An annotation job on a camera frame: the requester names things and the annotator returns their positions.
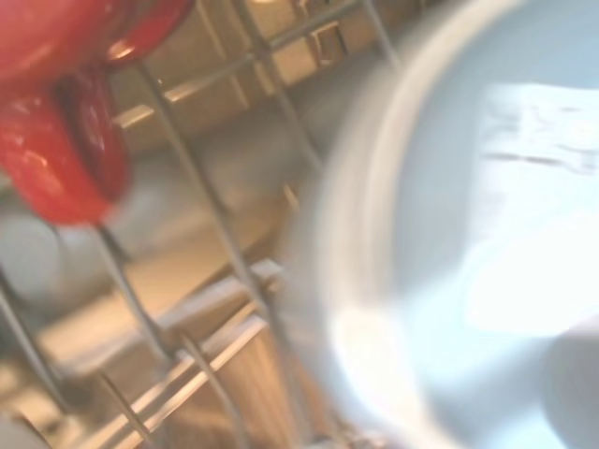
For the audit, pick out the pale grey-blue mug with label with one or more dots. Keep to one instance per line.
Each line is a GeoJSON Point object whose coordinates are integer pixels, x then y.
{"type": "Point", "coordinates": [468, 243]}

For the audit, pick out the red enamel mug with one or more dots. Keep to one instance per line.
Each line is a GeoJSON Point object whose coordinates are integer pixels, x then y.
{"type": "Point", "coordinates": [61, 140]}

